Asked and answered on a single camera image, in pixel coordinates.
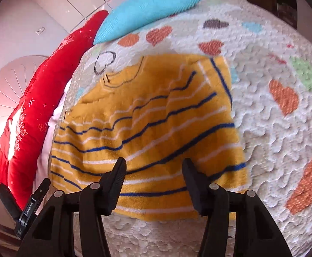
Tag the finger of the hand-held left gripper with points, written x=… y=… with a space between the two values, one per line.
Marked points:
x=41 y=188
x=7 y=196

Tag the white bed sheet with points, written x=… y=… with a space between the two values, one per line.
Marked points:
x=55 y=117

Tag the turquoise knit pillow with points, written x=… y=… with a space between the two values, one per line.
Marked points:
x=142 y=13

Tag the white round headboard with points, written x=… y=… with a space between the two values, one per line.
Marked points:
x=9 y=85

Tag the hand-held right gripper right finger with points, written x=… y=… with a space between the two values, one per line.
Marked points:
x=194 y=183

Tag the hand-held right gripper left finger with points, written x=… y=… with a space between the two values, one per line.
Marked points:
x=116 y=178

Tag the red patterned pillow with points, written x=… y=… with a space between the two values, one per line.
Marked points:
x=38 y=107

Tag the cluttered storage rack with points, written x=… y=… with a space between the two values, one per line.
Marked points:
x=287 y=8

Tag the yellow striped knit sweater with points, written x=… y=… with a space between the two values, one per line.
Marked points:
x=150 y=128

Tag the heart print quilted blanket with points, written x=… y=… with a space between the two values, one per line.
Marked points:
x=273 y=128

